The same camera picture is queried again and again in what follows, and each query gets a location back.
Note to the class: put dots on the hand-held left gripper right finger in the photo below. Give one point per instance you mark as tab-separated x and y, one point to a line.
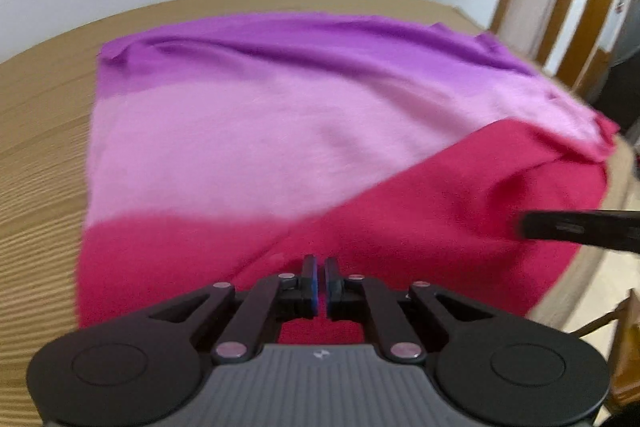
330	292

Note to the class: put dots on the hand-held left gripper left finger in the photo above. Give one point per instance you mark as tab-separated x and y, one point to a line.
312	289

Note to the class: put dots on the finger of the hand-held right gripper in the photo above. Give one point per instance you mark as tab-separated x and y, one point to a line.
532	224

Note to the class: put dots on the pink purple red fleece cloth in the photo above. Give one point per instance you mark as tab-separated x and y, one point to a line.
250	132

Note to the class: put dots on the wooden chair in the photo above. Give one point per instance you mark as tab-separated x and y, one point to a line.
625	347

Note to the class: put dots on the dark cabinet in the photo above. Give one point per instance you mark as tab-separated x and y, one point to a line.
622	82

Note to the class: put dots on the wooden door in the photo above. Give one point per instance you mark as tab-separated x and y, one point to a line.
595	7

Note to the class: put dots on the bamboo mat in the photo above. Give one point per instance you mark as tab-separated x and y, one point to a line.
45	157

